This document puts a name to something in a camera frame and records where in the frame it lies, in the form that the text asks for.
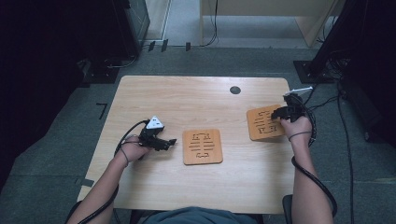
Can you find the black stand base plate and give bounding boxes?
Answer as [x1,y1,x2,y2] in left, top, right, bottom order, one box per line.
[293,60,336,85]

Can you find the person's left hand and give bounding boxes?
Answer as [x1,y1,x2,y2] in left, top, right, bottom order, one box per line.
[116,134,151,163]

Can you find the thin dark left wrist band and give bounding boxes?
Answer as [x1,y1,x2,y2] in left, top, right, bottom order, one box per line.
[119,144,131,166]

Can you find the light wooden desk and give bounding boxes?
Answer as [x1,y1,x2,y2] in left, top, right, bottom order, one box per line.
[199,0,347,49]

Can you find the black floor cable pair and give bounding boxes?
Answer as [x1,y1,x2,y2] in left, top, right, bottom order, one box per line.
[303,78,341,113]

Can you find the black hanging cable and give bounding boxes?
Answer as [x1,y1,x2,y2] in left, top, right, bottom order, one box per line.
[204,0,219,48]

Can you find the dark cabinet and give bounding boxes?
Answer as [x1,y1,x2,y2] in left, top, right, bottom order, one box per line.
[110,0,151,61]

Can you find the thin dark right wrist band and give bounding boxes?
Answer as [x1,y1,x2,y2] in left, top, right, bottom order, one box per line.
[287,130,314,142]

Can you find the light wooden table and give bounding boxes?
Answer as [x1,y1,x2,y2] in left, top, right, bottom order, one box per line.
[77,75,318,216]

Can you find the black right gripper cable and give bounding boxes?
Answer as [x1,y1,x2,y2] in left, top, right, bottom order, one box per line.
[290,95,339,219]

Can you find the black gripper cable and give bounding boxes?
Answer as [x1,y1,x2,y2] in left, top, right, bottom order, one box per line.
[66,119,151,224]
[290,95,339,219]

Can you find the person's right hand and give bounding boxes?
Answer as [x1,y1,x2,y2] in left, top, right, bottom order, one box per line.
[279,114,314,143]

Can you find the black slanted stand column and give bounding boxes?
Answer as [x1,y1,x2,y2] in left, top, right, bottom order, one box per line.
[309,0,370,76]

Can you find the carved wooden square coaster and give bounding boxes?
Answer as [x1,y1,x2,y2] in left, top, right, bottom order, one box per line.
[246,104,287,142]
[182,128,224,166]

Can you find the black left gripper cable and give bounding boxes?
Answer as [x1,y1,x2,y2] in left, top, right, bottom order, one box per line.
[66,119,151,224]

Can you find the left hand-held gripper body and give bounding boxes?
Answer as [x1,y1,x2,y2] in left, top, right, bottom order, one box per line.
[138,115,166,147]

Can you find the grey floor tape patch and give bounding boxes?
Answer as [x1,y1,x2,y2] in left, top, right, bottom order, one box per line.
[74,176,95,189]

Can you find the black box on floor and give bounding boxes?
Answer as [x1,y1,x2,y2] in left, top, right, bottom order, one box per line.
[341,78,385,129]

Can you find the thin dark wrist band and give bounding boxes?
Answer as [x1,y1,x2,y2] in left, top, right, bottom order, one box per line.
[287,130,314,142]
[119,144,131,166]

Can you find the dark stand base plate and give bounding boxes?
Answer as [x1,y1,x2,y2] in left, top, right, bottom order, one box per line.
[78,58,120,89]

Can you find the long black floor cable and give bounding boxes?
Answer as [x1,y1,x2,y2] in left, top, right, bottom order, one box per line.
[336,78,357,224]

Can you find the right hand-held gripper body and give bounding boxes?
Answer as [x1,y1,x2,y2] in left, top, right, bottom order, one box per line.
[282,86,315,123]

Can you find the person's grey-blue shirt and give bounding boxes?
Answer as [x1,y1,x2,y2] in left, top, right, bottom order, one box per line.
[144,206,260,224]

